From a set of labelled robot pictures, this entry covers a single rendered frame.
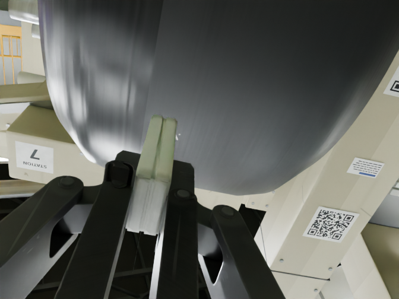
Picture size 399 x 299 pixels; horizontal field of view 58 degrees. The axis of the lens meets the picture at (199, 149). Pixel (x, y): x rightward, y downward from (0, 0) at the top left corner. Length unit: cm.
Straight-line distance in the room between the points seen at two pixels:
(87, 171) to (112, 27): 71
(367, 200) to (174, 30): 49
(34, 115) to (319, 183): 72
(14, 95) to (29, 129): 15
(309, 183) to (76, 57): 45
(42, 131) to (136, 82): 68
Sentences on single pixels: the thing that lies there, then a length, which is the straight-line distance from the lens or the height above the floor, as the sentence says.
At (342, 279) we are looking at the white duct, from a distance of 138.
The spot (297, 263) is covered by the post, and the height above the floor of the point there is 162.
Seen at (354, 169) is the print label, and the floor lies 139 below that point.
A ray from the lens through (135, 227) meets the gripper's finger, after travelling 16.
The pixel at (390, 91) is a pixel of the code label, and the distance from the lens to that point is 56.
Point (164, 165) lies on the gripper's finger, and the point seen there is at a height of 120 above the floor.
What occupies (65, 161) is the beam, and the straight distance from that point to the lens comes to 95.
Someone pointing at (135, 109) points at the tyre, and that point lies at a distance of 30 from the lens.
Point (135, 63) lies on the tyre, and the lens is 28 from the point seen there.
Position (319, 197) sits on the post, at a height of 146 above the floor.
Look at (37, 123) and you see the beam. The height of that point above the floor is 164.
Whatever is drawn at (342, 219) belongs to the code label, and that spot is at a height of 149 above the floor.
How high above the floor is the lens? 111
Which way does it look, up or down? 33 degrees up
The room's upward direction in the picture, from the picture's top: 164 degrees counter-clockwise
